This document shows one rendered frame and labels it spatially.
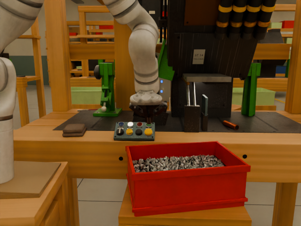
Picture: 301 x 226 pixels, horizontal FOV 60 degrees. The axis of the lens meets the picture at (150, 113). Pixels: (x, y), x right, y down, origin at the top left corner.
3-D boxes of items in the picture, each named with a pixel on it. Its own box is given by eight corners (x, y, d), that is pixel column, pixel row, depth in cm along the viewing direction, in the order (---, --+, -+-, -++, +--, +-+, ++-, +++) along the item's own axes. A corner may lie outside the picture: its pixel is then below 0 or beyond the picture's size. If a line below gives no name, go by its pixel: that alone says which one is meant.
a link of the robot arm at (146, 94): (130, 105, 75) (127, 89, 70) (133, 80, 83) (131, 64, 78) (161, 105, 74) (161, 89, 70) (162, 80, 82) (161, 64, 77)
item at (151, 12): (175, 26, 133) (175, -5, 130) (142, 27, 133) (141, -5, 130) (174, 29, 145) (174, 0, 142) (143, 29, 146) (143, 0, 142)
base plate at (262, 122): (320, 137, 105) (320, 132, 105) (52, 134, 110) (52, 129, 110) (275, 115, 146) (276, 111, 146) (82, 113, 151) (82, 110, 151)
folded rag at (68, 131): (67, 130, 109) (67, 123, 109) (87, 129, 110) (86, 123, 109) (62, 137, 100) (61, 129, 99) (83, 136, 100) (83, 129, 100)
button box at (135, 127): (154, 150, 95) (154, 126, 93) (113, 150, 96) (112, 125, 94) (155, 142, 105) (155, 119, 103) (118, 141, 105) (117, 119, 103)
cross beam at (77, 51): (288, 59, 153) (290, 43, 151) (70, 59, 158) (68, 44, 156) (285, 59, 157) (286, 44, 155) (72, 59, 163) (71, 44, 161)
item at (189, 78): (231, 85, 94) (231, 76, 93) (186, 85, 95) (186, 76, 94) (211, 77, 132) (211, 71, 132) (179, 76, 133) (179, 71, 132)
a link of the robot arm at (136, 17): (165, 33, 71) (138, -14, 63) (160, 52, 65) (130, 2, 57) (144, 43, 75) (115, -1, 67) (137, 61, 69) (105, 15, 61)
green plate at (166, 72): (168, 92, 113) (182, 44, 109) (150, 87, 113) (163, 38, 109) (168, 89, 124) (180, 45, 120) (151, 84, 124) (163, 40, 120)
